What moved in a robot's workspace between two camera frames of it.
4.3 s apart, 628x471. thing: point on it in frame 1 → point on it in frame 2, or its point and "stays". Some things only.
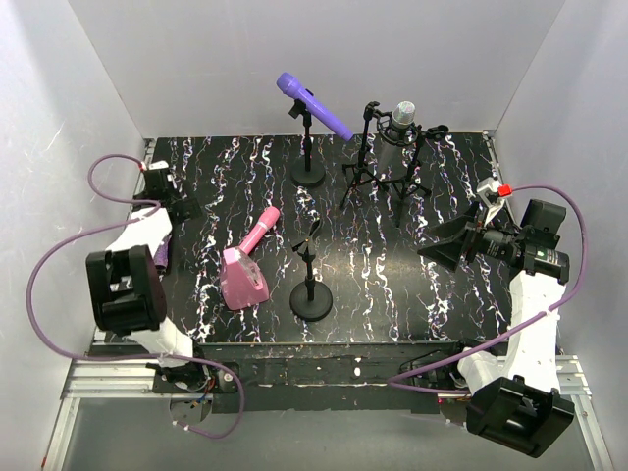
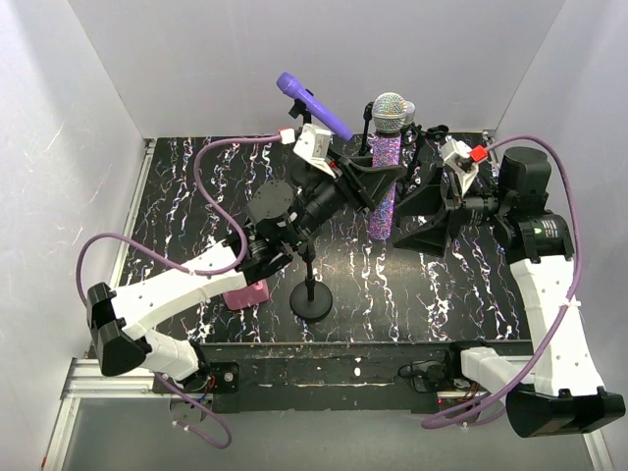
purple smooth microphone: [289, 85] stays
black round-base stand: [311, 300] stays
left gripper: [175, 201] → [350, 182]
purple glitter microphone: [161, 257] → [389, 115]
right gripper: [471, 238] → [449, 205]
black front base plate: [318, 377] stays
